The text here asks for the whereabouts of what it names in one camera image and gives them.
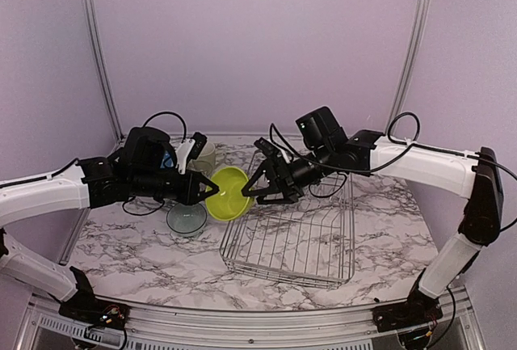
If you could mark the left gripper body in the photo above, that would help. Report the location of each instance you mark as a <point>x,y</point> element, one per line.
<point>183,194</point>

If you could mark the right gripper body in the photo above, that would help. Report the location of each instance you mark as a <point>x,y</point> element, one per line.
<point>295,187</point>

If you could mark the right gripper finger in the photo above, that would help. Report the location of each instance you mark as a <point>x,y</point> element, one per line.
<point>251,188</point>
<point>272,198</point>

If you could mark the pale green mug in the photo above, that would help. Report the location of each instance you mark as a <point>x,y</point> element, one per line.
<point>206,161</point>

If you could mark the lime green bowl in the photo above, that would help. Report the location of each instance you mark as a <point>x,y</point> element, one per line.
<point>229,203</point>

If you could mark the blue dotted plate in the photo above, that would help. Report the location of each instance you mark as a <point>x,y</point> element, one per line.
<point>167,161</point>

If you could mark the white striped bowl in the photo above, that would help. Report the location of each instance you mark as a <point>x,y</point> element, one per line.
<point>186,220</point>

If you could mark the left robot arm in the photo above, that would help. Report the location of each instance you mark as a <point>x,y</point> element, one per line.
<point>147,165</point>

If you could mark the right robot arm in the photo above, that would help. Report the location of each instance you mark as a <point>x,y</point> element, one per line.
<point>470,181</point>

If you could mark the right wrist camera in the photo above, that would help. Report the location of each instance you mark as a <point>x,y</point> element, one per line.
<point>270,150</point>

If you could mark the wire dish rack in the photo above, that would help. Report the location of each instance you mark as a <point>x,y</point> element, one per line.
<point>310,243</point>

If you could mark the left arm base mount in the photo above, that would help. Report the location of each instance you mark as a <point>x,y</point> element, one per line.
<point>96,312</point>

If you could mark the right aluminium frame post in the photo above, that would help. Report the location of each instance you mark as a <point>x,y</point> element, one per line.
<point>416,35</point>

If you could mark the aluminium frame post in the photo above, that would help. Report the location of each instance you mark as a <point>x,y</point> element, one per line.
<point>101,69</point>
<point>416,35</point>

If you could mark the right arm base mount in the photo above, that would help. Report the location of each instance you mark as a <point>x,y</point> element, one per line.
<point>412,312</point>

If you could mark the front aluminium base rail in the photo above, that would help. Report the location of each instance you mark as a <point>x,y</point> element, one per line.
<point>164,327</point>

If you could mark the left aluminium frame post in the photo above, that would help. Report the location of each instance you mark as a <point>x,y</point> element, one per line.
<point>101,69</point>

